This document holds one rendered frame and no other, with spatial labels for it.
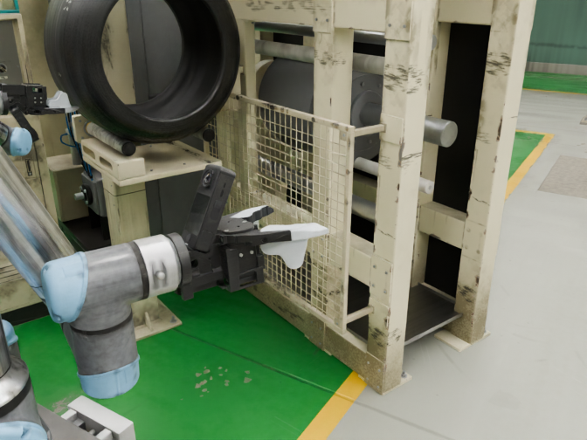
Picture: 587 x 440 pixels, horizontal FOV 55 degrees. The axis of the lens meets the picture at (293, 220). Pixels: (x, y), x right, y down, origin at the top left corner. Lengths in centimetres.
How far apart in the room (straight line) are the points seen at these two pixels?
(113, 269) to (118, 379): 15
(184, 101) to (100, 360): 149
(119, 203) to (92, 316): 159
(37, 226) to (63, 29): 103
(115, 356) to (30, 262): 17
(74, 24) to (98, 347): 115
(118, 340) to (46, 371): 170
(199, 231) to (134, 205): 158
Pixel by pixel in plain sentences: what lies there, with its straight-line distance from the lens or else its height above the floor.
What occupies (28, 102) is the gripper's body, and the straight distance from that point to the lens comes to 178.
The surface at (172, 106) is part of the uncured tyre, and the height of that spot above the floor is 96.
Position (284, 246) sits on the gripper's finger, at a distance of 75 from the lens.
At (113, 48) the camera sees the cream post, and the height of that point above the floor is 116.
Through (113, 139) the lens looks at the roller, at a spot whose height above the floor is 92.
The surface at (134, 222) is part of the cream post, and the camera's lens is 232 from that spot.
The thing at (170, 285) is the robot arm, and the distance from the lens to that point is 72.
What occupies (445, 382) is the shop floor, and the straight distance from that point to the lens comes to 225.
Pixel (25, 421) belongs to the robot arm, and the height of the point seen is 92.
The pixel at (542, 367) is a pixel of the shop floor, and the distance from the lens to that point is 245.
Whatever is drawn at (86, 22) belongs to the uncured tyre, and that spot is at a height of 128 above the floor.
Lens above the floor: 138
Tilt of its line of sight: 23 degrees down
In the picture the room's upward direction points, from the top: straight up
